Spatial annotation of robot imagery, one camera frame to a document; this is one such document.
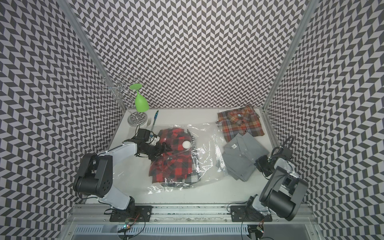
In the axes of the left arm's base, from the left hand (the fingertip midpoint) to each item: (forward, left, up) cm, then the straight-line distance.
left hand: (166, 154), depth 90 cm
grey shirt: (0, -46, -2) cm, 46 cm away
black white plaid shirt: (-14, -17, 0) cm, 22 cm away
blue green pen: (+32, +14, -4) cm, 36 cm away
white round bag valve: (+5, -12, +2) cm, 13 cm away
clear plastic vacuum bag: (-9, +19, -5) cm, 21 cm away
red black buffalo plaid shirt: (-7, -7, +1) cm, 10 cm away
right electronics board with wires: (-38, -47, -3) cm, 60 cm away
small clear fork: (+28, +18, -4) cm, 34 cm away
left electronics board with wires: (-35, +12, +1) cm, 37 cm away
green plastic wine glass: (+26, +16, +17) cm, 35 cm away
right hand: (-7, -53, -2) cm, 53 cm away
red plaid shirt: (+25, -52, +3) cm, 57 cm away
